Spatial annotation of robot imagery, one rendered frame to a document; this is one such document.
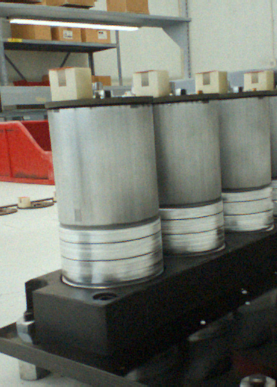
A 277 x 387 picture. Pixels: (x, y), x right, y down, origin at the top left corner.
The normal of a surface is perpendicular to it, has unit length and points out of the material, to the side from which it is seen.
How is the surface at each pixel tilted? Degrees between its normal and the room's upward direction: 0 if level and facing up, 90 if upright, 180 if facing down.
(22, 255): 0
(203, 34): 90
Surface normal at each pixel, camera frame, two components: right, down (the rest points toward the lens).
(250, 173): 0.29, 0.11
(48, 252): -0.07, -0.99
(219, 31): -0.75, 0.14
